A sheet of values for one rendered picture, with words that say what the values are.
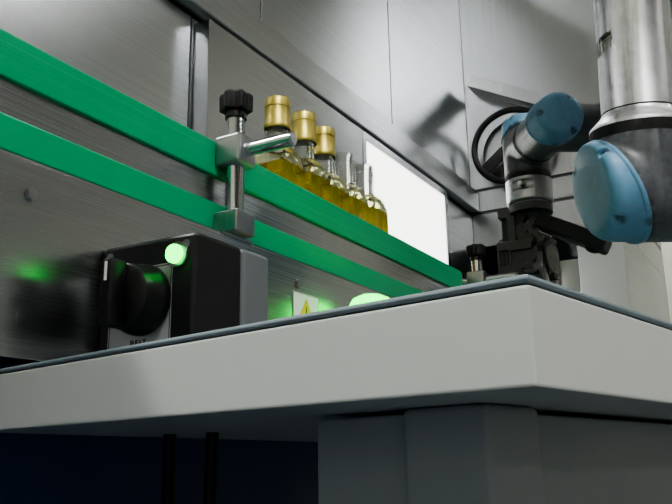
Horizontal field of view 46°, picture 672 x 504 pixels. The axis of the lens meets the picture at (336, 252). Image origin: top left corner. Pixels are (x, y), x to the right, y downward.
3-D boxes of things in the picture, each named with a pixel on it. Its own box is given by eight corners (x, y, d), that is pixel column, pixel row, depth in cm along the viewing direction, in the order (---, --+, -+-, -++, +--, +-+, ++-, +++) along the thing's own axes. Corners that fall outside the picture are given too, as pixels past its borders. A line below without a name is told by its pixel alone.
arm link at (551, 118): (605, 88, 121) (576, 119, 131) (533, 87, 119) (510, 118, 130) (611, 137, 119) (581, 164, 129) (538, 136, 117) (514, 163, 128)
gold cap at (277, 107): (272, 123, 103) (272, 91, 104) (258, 132, 105) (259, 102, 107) (295, 129, 104) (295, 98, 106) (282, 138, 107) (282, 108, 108)
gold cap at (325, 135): (319, 164, 117) (318, 136, 118) (340, 159, 115) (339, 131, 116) (306, 156, 114) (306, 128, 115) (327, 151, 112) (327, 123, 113)
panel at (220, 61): (442, 333, 184) (435, 193, 193) (455, 332, 182) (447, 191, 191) (186, 248, 108) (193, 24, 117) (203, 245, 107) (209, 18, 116)
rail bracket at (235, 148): (235, 248, 69) (237, 106, 73) (307, 235, 66) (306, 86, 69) (206, 237, 66) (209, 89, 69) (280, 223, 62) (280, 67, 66)
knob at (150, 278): (115, 339, 51) (74, 332, 48) (119, 270, 52) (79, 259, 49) (170, 332, 48) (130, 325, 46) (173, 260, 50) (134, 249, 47)
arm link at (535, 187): (557, 184, 134) (542, 169, 127) (559, 210, 133) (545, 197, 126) (513, 192, 137) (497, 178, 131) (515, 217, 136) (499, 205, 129)
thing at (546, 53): (547, 293, 270) (526, 55, 293) (665, 279, 252) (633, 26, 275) (474, 248, 212) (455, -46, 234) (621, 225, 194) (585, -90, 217)
